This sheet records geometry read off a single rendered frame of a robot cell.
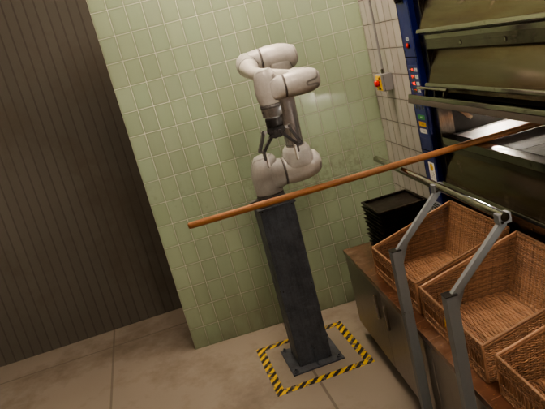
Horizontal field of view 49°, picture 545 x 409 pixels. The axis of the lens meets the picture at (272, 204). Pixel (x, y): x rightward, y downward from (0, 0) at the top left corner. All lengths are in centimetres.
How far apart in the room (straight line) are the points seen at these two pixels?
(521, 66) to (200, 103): 203
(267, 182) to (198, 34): 106
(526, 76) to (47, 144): 335
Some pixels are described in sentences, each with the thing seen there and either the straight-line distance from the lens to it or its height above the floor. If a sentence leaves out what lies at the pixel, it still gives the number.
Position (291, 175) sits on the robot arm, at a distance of 327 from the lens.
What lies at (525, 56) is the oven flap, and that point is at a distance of 243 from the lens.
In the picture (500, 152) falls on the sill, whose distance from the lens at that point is 271.
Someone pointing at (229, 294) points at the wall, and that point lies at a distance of 408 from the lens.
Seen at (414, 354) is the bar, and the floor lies 49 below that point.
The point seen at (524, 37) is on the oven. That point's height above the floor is 165.
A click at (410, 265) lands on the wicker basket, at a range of 318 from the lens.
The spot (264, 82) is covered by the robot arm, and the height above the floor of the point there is 170.
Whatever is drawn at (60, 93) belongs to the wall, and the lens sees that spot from 461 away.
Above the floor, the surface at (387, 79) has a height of 147.
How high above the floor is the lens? 186
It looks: 15 degrees down
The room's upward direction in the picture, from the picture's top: 14 degrees counter-clockwise
